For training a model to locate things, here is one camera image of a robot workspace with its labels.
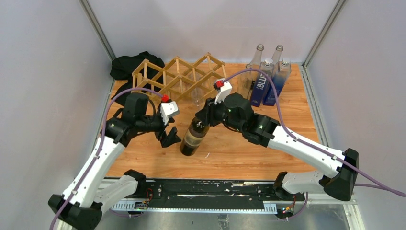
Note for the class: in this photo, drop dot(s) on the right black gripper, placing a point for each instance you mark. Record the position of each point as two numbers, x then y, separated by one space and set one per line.
208 112

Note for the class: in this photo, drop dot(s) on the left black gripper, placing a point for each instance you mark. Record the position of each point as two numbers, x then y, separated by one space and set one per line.
171 138

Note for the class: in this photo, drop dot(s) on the dark green wine bottle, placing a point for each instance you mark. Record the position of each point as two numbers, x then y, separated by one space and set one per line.
194 135

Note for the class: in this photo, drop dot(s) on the blue bottle cork stopper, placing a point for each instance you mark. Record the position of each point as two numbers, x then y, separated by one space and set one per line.
262 83

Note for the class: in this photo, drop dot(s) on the blue bottle silver cap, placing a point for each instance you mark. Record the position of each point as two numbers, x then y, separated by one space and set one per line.
280 75

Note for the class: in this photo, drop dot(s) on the clear bottle black label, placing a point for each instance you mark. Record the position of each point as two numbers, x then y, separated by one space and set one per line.
277 54

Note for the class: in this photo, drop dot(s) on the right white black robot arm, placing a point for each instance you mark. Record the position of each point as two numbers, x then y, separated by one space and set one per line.
335 170

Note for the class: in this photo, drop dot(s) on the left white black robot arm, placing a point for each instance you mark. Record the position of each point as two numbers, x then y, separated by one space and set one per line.
98 162

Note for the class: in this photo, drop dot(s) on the wooden wine rack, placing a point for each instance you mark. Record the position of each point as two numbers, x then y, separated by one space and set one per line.
179 78

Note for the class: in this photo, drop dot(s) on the black cloth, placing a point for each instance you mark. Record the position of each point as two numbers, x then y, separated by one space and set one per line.
123 67

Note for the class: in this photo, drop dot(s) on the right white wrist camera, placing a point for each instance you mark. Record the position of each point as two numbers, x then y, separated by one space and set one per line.
223 88

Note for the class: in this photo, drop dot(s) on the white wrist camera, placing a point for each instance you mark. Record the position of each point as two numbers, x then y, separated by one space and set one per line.
168 110
223 88

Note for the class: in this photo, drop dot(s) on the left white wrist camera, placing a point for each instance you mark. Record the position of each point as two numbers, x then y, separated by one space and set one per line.
168 110

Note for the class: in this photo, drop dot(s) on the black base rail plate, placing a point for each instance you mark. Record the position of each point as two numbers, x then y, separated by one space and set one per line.
207 195

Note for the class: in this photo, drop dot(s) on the aluminium frame rail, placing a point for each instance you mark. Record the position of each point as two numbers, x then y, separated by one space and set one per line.
315 206

